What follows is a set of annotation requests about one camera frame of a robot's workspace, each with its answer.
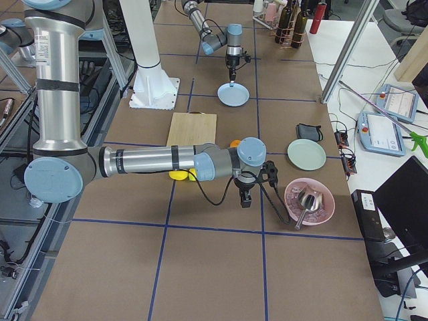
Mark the pink bowl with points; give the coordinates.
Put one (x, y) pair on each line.
(294, 207)

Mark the copper wire bottle rack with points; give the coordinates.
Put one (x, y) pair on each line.
(287, 38)

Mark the dark glass wine bottle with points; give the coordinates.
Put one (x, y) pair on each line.
(283, 22)

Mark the teach pendant tablet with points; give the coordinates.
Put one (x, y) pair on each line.
(378, 134)
(398, 102)

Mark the green tipped reach stick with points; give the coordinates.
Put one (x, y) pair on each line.
(419, 141)

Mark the black folded cloth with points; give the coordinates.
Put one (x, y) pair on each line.
(305, 131)

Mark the mint green plate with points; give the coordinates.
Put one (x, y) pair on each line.
(306, 154)

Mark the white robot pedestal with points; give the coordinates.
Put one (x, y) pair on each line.
(152, 87)

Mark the yellow lemon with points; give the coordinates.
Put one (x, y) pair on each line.
(178, 175)
(192, 175)

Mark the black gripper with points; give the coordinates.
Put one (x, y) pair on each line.
(232, 63)
(244, 183)

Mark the black computer monitor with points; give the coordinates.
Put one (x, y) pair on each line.
(402, 199)

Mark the black box device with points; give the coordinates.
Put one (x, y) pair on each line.
(367, 215)

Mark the white wire cup rack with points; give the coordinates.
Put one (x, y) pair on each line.
(261, 17)

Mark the metal scoop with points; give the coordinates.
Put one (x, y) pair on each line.
(311, 200)

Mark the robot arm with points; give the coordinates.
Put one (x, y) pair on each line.
(63, 164)
(214, 33)

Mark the wooden cutting board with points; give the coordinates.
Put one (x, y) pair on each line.
(192, 129)

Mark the orange fruit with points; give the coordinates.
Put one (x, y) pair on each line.
(234, 143)

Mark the white cup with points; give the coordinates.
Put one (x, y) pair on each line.
(258, 7)

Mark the aluminium frame post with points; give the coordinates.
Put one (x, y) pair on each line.
(363, 17)

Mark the red cylinder bottle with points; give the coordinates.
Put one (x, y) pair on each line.
(318, 16)

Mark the pink cup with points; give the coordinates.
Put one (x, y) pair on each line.
(270, 13)

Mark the light blue plate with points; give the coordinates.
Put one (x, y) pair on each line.
(233, 95)

